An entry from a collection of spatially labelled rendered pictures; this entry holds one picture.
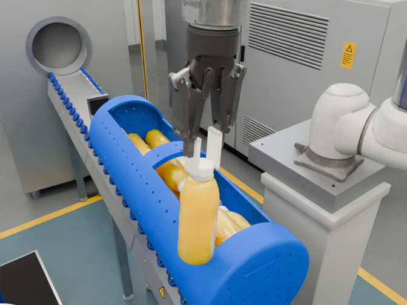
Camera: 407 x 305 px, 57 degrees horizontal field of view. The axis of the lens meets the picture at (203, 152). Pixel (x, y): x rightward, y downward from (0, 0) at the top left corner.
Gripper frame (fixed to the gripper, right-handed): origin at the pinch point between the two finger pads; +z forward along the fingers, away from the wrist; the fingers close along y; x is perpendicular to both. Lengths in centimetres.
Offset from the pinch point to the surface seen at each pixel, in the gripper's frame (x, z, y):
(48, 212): -191, 144, -21
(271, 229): 4.2, 21.2, -16.7
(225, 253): 2.3, 23.4, -5.7
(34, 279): -121, 131, 9
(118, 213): -59, 56, -13
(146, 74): -126, 30, -64
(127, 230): -50, 57, -11
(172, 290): -16, 52, -7
